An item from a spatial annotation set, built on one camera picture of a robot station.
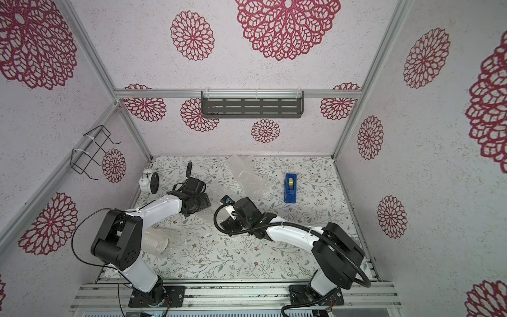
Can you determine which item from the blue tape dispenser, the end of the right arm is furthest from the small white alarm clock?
the blue tape dispenser

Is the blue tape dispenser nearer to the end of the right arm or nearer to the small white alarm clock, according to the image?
the end of the right arm

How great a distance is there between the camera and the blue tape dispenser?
3.27 feet
